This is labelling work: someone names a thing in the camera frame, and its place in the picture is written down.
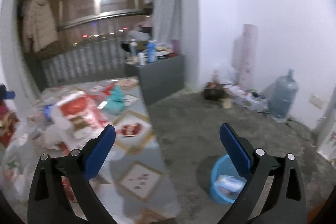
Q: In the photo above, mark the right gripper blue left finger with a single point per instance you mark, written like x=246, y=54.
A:
x=96, y=150

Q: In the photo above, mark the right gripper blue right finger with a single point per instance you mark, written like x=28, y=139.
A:
x=239, y=150

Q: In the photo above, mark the teal plastic bag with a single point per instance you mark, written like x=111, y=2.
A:
x=115, y=104

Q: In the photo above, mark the blue plastic trash bin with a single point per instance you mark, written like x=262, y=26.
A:
x=226, y=184

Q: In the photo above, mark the red white plastic bag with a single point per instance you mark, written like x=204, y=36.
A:
x=76, y=119

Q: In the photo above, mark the blue snack packet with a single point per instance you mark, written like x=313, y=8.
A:
x=47, y=112

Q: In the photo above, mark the dark bag on floor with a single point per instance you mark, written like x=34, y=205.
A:
x=213, y=91

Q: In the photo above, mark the large water jug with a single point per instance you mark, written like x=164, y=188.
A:
x=282, y=97

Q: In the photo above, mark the white plastic bag floor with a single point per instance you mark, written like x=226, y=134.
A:
x=224, y=73

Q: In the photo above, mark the metal balcony railing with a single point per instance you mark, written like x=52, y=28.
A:
x=94, y=60

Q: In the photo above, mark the dark grey cabinet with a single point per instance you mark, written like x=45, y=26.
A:
x=160, y=79

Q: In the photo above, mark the pink patterned roll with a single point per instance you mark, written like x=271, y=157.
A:
x=244, y=56

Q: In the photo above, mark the white bottle on cabinet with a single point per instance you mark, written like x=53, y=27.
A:
x=133, y=47

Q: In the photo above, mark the blue bottle on cabinet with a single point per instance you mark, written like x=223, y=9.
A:
x=151, y=52

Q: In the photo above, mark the beige hanging coat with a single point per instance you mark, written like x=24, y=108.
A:
x=39, y=27

